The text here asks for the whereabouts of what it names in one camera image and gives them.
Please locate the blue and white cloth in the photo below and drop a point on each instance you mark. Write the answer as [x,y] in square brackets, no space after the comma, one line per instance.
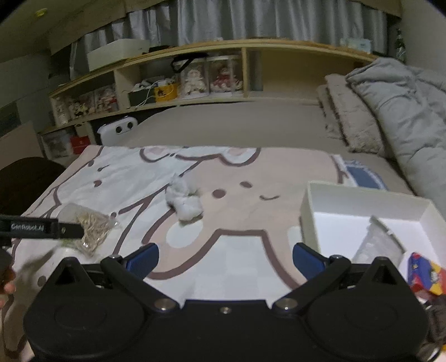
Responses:
[362,175]

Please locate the colourful card box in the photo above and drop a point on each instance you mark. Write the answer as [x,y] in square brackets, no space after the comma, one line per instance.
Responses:
[427,275]

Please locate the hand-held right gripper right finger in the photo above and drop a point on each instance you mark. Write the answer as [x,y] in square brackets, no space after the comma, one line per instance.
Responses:
[306,261]

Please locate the bag of rubber bands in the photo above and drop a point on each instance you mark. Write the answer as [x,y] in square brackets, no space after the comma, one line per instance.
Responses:
[92,226]

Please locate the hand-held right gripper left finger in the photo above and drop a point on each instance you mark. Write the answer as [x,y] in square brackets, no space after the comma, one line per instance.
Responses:
[143,259]

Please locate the row of figurine boxes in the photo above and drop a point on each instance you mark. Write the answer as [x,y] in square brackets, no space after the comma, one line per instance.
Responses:
[87,104]

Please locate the red box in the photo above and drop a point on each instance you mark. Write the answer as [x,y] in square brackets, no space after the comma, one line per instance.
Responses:
[81,144]

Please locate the white storage box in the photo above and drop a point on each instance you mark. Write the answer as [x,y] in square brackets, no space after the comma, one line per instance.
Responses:
[116,54]

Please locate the crumpled white tissue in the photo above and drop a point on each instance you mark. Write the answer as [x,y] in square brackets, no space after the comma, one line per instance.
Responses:
[184,202]

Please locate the white cardboard box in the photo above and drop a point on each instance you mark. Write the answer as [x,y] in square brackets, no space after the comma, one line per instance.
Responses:
[341,226]

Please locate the clear doll display box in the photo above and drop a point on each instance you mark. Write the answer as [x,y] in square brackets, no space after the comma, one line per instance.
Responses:
[224,76]
[194,78]

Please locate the silver foil packet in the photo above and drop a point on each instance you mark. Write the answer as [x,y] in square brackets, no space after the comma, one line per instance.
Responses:
[379,243]

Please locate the person's left hand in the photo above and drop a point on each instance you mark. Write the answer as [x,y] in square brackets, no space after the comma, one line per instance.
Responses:
[9,287]

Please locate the white device with two lenses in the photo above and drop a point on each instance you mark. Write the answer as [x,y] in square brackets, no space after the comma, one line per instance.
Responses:
[116,130]

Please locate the dark chair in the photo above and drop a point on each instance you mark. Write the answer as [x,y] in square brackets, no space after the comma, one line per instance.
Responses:
[28,184]

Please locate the black box on shelf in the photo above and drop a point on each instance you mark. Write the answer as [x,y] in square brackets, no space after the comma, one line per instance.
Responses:
[139,96]

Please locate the beige fluffy pillow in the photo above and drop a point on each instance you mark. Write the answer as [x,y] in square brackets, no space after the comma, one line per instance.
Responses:
[352,115]

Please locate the beige bed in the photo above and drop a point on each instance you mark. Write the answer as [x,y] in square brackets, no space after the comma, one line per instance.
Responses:
[244,121]

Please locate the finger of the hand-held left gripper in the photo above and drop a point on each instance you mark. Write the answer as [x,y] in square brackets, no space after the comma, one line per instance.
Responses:
[71,230]

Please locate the wooden shelf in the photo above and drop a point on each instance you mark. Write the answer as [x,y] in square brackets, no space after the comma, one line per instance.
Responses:
[251,73]

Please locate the grey duvet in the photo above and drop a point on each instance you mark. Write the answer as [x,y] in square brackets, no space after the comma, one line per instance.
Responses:
[407,111]

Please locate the tissue pack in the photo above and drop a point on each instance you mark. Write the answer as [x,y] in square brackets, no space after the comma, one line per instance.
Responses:
[355,44]

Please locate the yellow container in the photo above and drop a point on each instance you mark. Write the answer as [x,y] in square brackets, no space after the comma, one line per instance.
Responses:
[165,93]

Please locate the printed cartoon blanket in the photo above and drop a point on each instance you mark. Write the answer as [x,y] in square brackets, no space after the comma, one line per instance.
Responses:
[226,209]

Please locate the grey curtain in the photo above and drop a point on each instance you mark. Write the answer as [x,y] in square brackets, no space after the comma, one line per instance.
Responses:
[244,21]

